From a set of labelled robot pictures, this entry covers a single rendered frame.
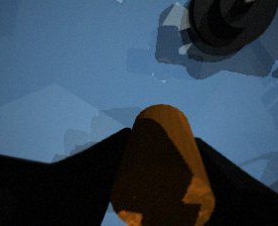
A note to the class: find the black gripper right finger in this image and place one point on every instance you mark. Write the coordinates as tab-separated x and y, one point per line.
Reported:
240	198

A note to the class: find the orange knob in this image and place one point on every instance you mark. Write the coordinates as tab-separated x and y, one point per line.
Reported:
161	180

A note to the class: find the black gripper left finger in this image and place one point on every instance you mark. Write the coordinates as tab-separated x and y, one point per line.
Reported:
76	190

